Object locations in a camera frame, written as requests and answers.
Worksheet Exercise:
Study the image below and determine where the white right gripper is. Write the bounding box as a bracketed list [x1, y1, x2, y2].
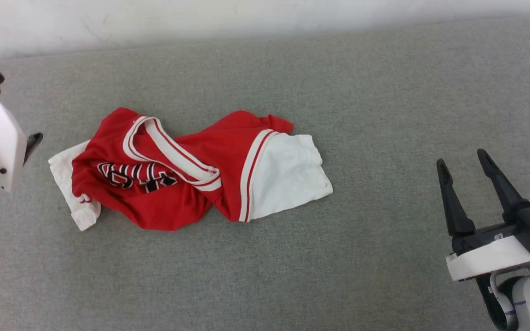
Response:
[437, 148, 530, 282]

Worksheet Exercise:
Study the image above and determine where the red and white basketball jersey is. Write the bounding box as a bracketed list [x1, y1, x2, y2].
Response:
[48, 107, 334, 232]

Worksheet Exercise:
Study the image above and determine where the grey fabric sofa cushion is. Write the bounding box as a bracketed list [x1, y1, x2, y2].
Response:
[0, 18, 530, 331]

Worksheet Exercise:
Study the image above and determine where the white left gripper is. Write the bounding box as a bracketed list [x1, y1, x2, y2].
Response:
[0, 92, 44, 193]

